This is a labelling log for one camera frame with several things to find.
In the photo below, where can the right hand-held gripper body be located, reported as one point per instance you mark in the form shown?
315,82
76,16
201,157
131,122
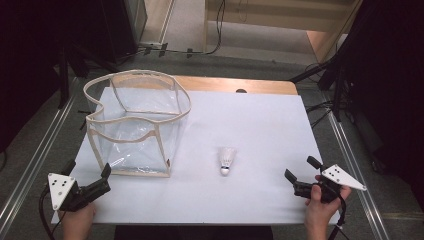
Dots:
338,176

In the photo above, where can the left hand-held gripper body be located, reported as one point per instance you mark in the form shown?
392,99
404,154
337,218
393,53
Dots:
61,188

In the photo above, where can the clear plastic bag beige trim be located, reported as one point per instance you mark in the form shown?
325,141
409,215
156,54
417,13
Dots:
133,146

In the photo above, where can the white shuttlecock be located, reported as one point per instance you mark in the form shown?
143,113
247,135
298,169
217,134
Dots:
227,159

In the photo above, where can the person's left hand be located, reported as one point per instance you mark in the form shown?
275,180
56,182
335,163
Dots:
78,220

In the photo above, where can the person's right hand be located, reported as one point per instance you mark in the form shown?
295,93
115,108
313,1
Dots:
320,211

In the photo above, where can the white table mat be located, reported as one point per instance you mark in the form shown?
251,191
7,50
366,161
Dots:
250,133

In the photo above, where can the black metal stand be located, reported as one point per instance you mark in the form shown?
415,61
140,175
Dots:
336,76
63,80

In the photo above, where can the person's dark clothing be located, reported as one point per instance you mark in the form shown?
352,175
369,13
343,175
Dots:
193,233

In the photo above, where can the dark cabinet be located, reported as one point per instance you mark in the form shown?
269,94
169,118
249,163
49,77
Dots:
123,23

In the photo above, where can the metal floor rail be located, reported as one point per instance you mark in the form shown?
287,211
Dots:
353,170
36,156

